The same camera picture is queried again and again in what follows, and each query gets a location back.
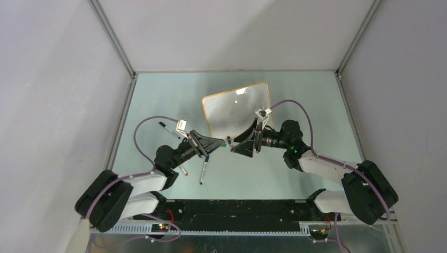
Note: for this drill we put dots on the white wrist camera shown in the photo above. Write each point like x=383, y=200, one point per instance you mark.
x=263, y=116
x=181, y=127

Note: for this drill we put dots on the black marker pen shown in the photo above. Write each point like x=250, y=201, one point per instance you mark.
x=169, y=130

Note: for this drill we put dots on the right controller circuit board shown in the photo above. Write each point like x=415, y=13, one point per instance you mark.
x=319, y=234

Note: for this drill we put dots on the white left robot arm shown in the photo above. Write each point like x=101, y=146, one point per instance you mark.
x=111, y=198

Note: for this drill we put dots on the blue marker pen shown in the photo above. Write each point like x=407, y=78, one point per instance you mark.
x=204, y=169

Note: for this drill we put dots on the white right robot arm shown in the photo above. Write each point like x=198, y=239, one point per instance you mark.
x=366, y=193

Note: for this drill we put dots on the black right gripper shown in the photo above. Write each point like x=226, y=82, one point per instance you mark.
x=247, y=148

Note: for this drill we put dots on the yellow framed whiteboard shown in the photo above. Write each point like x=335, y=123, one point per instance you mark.
x=231, y=112

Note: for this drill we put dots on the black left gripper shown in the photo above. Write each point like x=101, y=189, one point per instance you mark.
x=203, y=145

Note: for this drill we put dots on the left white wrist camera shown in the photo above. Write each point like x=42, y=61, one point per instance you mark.
x=181, y=127

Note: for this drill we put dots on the left aluminium frame post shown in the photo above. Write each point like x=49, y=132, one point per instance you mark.
x=112, y=36

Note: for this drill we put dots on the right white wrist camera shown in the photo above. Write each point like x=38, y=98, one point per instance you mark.
x=263, y=116

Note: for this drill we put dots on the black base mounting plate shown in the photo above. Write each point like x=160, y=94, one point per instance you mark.
x=239, y=215

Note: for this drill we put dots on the aluminium frame post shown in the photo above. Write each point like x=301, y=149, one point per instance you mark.
x=112, y=36
x=376, y=4

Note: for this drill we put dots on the right aluminium frame post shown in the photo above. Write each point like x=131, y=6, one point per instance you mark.
x=376, y=4

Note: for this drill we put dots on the controller circuit board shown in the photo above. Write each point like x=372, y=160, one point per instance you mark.
x=319, y=234
x=160, y=228

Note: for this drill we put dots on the left controller circuit board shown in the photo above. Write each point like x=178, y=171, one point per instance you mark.
x=160, y=228

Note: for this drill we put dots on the red marker pen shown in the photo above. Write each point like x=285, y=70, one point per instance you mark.
x=183, y=170

